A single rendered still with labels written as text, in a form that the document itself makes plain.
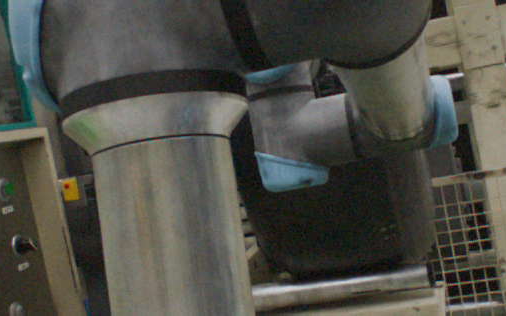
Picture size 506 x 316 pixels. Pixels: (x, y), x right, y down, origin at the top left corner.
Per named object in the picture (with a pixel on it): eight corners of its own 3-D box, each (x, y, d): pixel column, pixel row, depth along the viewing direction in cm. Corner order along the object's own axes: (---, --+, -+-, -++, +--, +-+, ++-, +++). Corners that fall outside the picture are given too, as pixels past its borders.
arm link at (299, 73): (231, 95, 82) (217, 16, 82) (257, 102, 92) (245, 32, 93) (303, 80, 80) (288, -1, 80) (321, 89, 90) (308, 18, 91)
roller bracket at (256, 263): (218, 339, 132) (207, 284, 131) (268, 280, 170) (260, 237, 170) (236, 337, 131) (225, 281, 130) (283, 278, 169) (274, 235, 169)
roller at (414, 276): (240, 301, 140) (237, 318, 136) (233, 282, 137) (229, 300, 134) (435, 274, 131) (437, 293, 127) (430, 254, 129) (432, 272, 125)
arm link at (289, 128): (357, 178, 80) (338, 74, 81) (254, 196, 83) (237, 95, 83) (364, 176, 88) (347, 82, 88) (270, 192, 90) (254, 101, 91)
